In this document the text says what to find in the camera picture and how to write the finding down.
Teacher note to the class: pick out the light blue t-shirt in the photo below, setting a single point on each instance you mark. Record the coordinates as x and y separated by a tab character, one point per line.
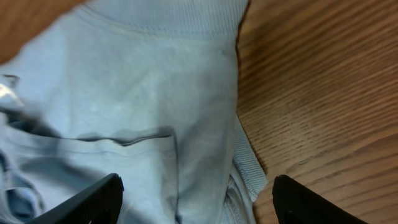
143	89

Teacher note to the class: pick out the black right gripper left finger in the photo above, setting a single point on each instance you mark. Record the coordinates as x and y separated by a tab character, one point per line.
98	204

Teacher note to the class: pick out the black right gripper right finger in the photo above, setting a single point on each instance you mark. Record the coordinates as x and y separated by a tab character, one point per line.
296	204

